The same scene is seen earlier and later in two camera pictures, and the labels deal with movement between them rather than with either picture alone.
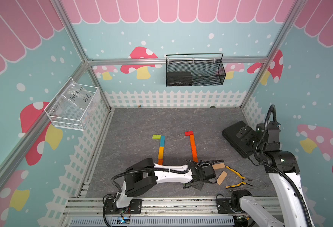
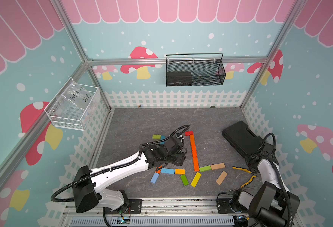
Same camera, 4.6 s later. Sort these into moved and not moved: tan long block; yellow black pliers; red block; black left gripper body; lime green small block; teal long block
Moved: yellow black pliers; black left gripper body
Not moved: lime green small block; red block; teal long block; tan long block
